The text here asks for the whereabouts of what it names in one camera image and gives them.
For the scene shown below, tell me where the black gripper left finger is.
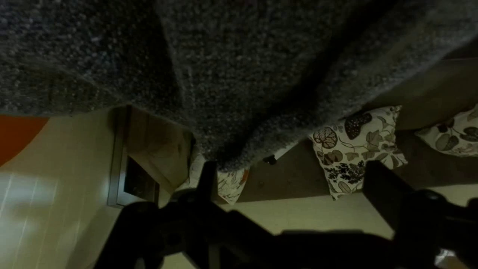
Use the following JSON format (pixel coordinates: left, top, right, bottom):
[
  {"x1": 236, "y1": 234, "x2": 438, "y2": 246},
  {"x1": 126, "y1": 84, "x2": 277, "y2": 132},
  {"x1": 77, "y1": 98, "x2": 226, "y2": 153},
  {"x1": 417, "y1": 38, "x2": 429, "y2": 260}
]
[{"x1": 94, "y1": 159, "x2": 281, "y2": 269}]

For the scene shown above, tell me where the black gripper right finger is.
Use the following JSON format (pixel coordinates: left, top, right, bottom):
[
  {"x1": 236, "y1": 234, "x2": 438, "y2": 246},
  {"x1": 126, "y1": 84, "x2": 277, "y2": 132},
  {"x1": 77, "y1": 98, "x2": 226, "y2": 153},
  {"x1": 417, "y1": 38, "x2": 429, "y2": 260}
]
[{"x1": 362, "y1": 160, "x2": 478, "y2": 269}]

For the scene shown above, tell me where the brown sofa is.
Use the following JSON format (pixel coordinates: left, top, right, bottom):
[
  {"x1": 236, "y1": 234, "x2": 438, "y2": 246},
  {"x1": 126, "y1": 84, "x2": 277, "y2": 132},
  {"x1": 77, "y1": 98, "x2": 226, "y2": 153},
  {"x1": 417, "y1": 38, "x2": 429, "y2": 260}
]
[{"x1": 236, "y1": 44, "x2": 478, "y2": 204}]

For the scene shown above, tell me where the light leaf pattern pillow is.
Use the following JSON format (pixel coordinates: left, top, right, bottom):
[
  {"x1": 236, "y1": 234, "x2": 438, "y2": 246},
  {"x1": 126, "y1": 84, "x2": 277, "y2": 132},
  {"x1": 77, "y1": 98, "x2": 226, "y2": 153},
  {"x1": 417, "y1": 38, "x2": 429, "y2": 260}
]
[{"x1": 214, "y1": 166, "x2": 251, "y2": 207}]

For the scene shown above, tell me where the orange upholstered armchair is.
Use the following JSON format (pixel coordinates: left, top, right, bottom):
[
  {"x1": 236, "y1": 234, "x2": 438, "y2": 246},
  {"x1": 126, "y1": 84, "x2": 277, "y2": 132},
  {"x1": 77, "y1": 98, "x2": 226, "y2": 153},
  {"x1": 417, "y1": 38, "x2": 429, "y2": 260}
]
[{"x1": 0, "y1": 115, "x2": 51, "y2": 168}]

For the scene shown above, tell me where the gray knitted blanket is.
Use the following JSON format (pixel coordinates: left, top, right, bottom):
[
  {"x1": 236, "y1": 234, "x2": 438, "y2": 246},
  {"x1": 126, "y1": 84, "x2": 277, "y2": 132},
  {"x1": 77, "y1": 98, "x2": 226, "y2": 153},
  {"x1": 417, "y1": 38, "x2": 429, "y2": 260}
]
[{"x1": 0, "y1": 0, "x2": 478, "y2": 174}]

